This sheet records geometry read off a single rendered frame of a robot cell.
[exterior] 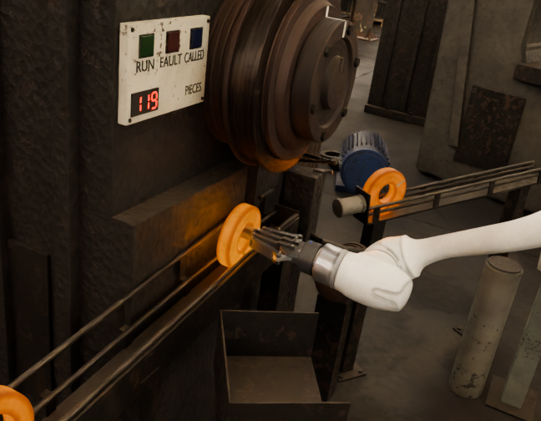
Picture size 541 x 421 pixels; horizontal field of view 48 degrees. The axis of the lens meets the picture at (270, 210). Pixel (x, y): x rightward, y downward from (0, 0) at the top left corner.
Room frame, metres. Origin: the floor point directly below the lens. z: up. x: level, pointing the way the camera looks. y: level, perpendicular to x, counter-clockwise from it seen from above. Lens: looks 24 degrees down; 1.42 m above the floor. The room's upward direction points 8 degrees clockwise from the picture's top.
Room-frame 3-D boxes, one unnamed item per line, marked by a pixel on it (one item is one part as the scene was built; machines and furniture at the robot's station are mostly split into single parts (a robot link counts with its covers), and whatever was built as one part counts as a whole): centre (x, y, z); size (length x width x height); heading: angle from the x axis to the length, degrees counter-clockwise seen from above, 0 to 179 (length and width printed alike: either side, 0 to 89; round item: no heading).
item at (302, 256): (1.24, -0.08, 0.76); 0.09 x 0.08 x 0.07; 66
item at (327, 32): (1.41, -0.09, 1.11); 0.28 x 0.06 x 0.28; 156
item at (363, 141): (3.68, -0.54, 0.17); 0.57 x 0.31 x 0.34; 176
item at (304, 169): (1.67, -0.08, 0.68); 0.11 x 0.08 x 0.24; 66
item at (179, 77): (1.19, 0.24, 1.15); 0.26 x 0.02 x 0.18; 156
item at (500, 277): (1.80, -0.79, 0.26); 0.12 x 0.12 x 0.52
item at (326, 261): (1.21, -0.15, 0.75); 0.09 x 0.06 x 0.09; 156
